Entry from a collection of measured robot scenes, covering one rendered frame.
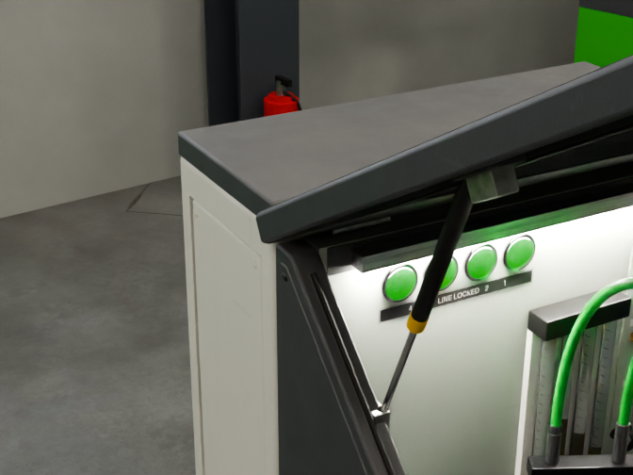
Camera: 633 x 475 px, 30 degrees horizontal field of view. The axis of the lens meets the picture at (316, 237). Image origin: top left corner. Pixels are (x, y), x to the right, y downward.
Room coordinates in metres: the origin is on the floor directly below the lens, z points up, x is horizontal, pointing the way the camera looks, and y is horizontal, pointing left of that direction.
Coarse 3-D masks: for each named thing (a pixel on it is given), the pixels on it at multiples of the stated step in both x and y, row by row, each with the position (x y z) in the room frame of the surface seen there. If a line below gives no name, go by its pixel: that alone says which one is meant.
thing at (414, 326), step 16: (464, 192) 0.95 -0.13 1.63; (464, 208) 0.95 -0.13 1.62; (448, 224) 0.96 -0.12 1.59; (464, 224) 0.97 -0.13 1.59; (448, 240) 0.97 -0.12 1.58; (432, 256) 0.99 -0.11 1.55; (448, 256) 0.98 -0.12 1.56; (432, 272) 0.99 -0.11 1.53; (432, 288) 1.00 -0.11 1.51; (416, 304) 1.01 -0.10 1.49; (432, 304) 1.01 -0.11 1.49; (416, 320) 1.02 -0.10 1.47; (400, 368) 1.06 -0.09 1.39; (384, 400) 1.08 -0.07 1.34; (384, 416) 1.09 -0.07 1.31
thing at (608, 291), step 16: (608, 288) 1.24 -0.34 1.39; (624, 288) 1.22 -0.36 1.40; (592, 304) 1.26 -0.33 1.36; (576, 320) 1.28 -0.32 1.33; (576, 336) 1.28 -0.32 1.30; (560, 368) 1.29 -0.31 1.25; (560, 384) 1.29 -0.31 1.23; (560, 400) 1.29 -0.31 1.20; (560, 416) 1.30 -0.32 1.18; (560, 432) 1.30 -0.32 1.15
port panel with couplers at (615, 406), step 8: (632, 240) 1.46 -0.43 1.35; (632, 248) 1.46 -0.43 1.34; (632, 256) 1.46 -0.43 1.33; (632, 264) 1.46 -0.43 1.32; (632, 272) 1.46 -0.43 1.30; (632, 296) 1.46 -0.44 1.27; (632, 304) 1.46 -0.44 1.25; (632, 312) 1.46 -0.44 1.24; (624, 320) 1.45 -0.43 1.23; (632, 320) 1.46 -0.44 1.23; (624, 328) 1.46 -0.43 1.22; (632, 328) 1.46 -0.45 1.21; (624, 336) 1.46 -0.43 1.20; (632, 336) 1.46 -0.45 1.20; (624, 344) 1.46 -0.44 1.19; (632, 344) 1.47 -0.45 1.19; (624, 352) 1.46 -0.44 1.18; (632, 352) 1.47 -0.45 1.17; (624, 360) 1.46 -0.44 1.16; (616, 368) 1.46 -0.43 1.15; (624, 368) 1.46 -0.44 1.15; (616, 376) 1.46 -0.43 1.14; (624, 376) 1.46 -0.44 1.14; (616, 384) 1.46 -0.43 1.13; (624, 384) 1.46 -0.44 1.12; (616, 392) 1.46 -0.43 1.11; (616, 400) 1.46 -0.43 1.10; (616, 408) 1.46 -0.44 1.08; (632, 408) 1.47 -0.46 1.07; (616, 416) 1.46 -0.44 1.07; (632, 416) 1.47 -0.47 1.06
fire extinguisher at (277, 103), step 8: (280, 80) 4.82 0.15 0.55; (288, 80) 4.78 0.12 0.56; (280, 88) 4.81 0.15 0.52; (272, 96) 4.81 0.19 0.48; (280, 96) 4.81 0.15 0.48; (288, 96) 4.81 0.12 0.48; (296, 96) 4.87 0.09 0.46; (264, 104) 4.81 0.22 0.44; (272, 104) 4.77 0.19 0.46; (280, 104) 4.77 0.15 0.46; (288, 104) 4.77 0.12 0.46; (296, 104) 4.80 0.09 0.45; (264, 112) 4.82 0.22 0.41; (272, 112) 4.77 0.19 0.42; (280, 112) 4.76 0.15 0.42
